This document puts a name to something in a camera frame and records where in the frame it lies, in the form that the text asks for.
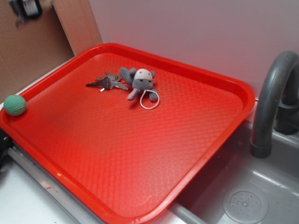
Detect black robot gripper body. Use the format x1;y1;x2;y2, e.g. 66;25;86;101
8;0;43;28

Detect brown wood chip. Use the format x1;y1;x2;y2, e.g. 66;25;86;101
43;0;54;8

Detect wooden board panel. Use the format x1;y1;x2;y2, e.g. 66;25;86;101
53;0;103;55

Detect green textured ball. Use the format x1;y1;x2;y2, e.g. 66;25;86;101
3;95;27;116

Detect silver key bunch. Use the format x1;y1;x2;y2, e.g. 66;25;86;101
85;71;128;91

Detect black clamp at left edge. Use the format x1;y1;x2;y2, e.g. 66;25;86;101
0;129;12;168

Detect red plastic tray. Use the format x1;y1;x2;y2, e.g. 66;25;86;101
0;43;255;224

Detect grey toy faucet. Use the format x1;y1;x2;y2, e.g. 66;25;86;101
250;50;299;158

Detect grey toy sink basin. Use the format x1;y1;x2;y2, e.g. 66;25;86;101
170;122;299;224

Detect grey plush monkey keychain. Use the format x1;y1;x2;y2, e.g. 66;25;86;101
120;67;160;110

